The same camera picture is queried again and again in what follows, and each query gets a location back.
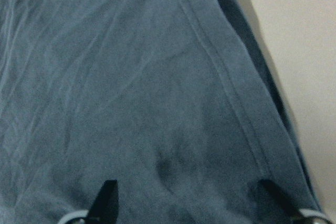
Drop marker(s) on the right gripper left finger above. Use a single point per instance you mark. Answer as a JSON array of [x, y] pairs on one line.
[[105, 205]]

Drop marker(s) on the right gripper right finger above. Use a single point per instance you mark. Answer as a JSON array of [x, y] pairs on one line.
[[281, 198]]

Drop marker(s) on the black t-shirt with logo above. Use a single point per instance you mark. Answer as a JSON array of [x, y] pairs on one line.
[[171, 98]]

